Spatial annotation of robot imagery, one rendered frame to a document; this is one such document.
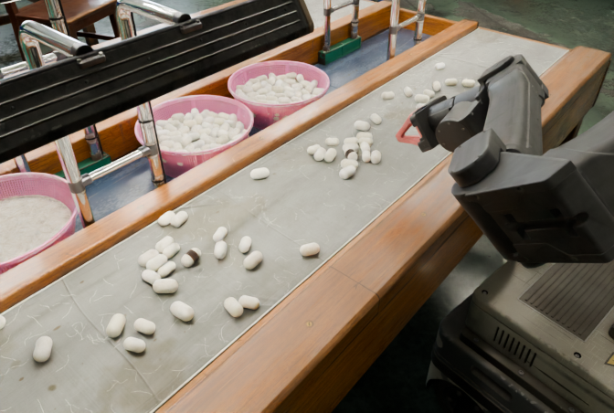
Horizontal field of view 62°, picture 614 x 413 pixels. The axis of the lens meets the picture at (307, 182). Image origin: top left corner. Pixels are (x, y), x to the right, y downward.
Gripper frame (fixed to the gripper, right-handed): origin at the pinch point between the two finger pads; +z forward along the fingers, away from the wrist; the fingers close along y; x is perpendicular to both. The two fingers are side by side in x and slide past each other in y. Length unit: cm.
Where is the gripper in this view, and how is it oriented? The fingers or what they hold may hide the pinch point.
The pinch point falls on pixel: (400, 136)
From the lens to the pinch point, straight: 97.0
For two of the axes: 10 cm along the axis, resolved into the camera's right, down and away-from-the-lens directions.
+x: 4.8, 8.7, 1.0
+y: -6.6, 4.4, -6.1
